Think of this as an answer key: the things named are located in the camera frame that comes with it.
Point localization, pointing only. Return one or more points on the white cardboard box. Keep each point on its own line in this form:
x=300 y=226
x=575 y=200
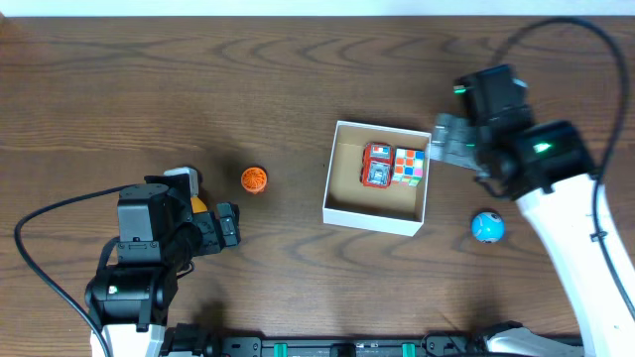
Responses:
x=399 y=208

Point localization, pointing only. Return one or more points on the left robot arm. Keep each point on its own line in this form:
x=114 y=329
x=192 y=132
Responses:
x=163 y=226

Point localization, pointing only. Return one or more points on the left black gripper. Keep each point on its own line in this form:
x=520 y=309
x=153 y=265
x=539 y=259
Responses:
x=224 y=226

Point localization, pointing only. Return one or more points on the orange ribbed toy ball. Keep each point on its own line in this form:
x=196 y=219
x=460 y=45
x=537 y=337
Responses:
x=254 y=179

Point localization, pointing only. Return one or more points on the red toy truck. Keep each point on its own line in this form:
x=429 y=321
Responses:
x=377 y=165

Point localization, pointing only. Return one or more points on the colourful puzzle cube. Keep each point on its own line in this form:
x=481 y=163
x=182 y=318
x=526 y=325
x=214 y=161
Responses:
x=408 y=167

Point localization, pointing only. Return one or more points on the blue toy ball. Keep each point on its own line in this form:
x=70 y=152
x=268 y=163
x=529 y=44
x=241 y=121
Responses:
x=487 y=227

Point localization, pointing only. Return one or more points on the orange white toy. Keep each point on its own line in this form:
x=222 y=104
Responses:
x=192 y=177

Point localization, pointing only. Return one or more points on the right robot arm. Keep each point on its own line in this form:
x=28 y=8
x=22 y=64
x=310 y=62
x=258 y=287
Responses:
x=548 y=172

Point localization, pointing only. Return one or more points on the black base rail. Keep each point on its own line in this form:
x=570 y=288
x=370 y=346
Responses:
x=347 y=346

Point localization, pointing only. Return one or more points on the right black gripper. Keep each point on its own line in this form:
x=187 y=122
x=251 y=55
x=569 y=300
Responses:
x=484 y=162

